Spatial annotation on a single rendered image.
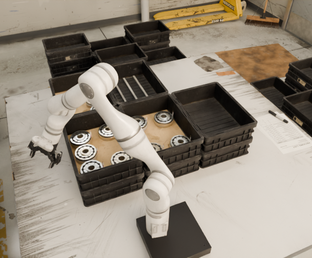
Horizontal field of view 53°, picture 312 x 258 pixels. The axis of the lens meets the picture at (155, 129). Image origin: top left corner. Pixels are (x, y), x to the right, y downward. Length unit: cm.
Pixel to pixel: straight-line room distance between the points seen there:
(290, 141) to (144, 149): 109
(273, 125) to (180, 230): 93
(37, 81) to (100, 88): 284
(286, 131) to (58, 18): 353
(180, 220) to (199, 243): 12
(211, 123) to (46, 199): 91
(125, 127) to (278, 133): 116
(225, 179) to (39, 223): 89
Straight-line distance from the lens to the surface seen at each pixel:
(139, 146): 101
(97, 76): 94
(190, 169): 159
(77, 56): 302
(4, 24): 466
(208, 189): 156
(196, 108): 180
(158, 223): 126
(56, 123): 128
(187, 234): 136
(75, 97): 110
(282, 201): 161
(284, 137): 193
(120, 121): 97
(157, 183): 108
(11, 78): 393
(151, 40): 318
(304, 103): 283
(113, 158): 146
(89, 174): 133
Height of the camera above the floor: 193
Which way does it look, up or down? 42 degrees down
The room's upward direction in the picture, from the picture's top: straight up
